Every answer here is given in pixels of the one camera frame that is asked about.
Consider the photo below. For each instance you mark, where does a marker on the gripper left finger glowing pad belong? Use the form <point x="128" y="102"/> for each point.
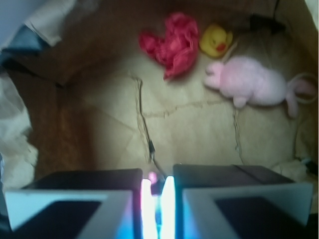
<point x="77" y="205"/>

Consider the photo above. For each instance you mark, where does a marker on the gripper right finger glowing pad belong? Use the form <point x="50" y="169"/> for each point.
<point x="235" y="202"/>

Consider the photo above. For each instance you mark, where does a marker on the silver keys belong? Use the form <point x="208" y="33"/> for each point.
<point x="156" y="190"/>

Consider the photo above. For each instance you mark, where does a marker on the brown paper bag tray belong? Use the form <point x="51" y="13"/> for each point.
<point x="92" y="100"/>

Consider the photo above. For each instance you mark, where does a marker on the pink plush toy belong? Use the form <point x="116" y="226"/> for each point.
<point x="247" y="82"/>

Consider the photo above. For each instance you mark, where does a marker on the red crumpled paper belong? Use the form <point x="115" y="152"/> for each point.
<point x="177" y="50"/>

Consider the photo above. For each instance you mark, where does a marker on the yellow rubber duck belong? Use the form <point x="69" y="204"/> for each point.
<point x="215" y="41"/>

